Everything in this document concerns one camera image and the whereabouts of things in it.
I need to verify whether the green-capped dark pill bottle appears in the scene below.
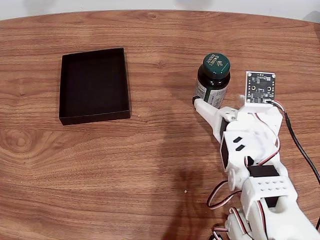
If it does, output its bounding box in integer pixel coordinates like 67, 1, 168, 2
193, 52, 231, 110

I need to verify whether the camera circuit board on mount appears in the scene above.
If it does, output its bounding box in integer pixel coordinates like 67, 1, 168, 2
240, 70, 277, 114

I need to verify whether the red white black servo wire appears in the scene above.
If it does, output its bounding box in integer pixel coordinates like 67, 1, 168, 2
207, 180, 244, 210
246, 111, 281, 167

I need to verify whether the black camera cable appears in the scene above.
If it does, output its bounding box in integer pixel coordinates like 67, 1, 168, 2
268, 99, 320, 231

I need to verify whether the black shallow cardboard box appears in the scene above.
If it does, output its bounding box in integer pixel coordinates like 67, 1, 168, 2
58, 46, 132, 126

